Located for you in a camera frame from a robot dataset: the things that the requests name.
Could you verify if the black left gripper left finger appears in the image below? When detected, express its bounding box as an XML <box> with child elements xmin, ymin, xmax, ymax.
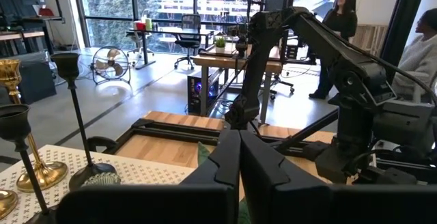
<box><xmin>55</xmin><ymin>129</ymin><xmax>242</xmax><ymax>224</ymax></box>

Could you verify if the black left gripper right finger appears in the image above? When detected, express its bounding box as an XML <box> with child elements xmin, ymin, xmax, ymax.
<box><xmin>240</xmin><ymin>130</ymin><xmax>437</xmax><ymax>224</ymax></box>

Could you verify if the green glass candle holder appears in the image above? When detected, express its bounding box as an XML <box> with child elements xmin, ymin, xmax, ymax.
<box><xmin>81</xmin><ymin>171</ymin><xmax>122</xmax><ymax>187</ymax></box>

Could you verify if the gold metal candlestick holder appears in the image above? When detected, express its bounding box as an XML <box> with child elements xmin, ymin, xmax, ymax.
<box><xmin>0</xmin><ymin>59</ymin><xmax>69</xmax><ymax>193</ymax></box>
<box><xmin>0</xmin><ymin>188</ymin><xmax>19</xmax><ymax>220</ymax></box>

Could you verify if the black metal candlestick holder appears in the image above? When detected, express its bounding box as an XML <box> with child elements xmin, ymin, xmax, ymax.
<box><xmin>0</xmin><ymin>103</ymin><xmax>58</xmax><ymax>224</ymax></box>
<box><xmin>50</xmin><ymin>52</ymin><xmax>117</xmax><ymax>193</ymax></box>

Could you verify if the computer tower with lights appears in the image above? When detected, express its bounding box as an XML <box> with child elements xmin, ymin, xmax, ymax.
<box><xmin>186</xmin><ymin>67</ymin><xmax>221</xmax><ymax>116</ymax></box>

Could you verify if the wooden workbench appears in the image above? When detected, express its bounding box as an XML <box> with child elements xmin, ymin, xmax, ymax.
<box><xmin>192</xmin><ymin>42</ymin><xmax>283</xmax><ymax>124</ymax></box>

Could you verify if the small potted plant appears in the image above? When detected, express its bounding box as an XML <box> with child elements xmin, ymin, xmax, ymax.
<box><xmin>214</xmin><ymin>36</ymin><xmax>227</xmax><ymax>54</ymax></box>

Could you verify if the white perforated metal stand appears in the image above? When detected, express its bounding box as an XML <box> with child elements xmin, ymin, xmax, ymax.
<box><xmin>0</xmin><ymin>143</ymin><xmax>196</xmax><ymax>224</ymax></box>

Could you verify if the black mesh office chair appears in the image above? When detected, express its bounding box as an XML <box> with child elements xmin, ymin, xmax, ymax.
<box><xmin>173</xmin><ymin>13</ymin><xmax>203</xmax><ymax>70</ymax></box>

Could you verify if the black office desk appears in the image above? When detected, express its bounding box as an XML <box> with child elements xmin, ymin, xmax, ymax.
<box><xmin>125</xmin><ymin>28</ymin><xmax>215</xmax><ymax>70</ymax></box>

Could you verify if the black monitor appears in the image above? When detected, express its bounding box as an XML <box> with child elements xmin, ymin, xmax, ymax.
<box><xmin>264</xmin><ymin>0</ymin><xmax>286</xmax><ymax>13</ymax></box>

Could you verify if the black curved hook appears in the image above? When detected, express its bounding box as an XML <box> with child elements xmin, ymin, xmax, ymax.
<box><xmin>87</xmin><ymin>136</ymin><xmax>119</xmax><ymax>154</ymax></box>

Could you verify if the person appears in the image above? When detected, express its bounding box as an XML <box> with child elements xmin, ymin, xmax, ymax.
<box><xmin>391</xmin><ymin>8</ymin><xmax>437</xmax><ymax>104</ymax></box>
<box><xmin>308</xmin><ymin>0</ymin><xmax>358</xmax><ymax>100</ymax></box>

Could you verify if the round metal floor fan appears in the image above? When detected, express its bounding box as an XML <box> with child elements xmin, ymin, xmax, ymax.
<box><xmin>91</xmin><ymin>45</ymin><xmax>132</xmax><ymax>85</ymax></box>

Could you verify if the grey box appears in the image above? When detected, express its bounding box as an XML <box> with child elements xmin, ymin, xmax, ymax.
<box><xmin>373</xmin><ymin>100</ymin><xmax>437</xmax><ymax>156</ymax></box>

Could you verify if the wooden slat crate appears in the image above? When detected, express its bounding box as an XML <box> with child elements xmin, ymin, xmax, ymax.
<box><xmin>351</xmin><ymin>24</ymin><xmax>389</xmax><ymax>56</ymax></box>

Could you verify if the black pillar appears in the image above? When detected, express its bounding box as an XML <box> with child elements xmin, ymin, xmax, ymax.
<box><xmin>380</xmin><ymin>0</ymin><xmax>429</xmax><ymax>81</ymax></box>

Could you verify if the black low cabinet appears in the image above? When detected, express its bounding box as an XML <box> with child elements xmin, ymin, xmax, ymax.
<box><xmin>15</xmin><ymin>59</ymin><xmax>57</xmax><ymax>105</ymax></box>

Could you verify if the black aluminium table frame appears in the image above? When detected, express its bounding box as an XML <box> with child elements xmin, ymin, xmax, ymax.
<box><xmin>87</xmin><ymin>109</ymin><xmax>437</xmax><ymax>184</ymax></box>

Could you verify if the black camera on stand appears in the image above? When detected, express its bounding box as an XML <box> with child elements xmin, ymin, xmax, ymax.
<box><xmin>235</xmin><ymin>22</ymin><xmax>249</xmax><ymax>59</ymax></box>

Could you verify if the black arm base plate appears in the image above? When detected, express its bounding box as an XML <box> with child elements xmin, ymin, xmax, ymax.
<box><xmin>307</xmin><ymin>162</ymin><xmax>421</xmax><ymax>186</ymax></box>

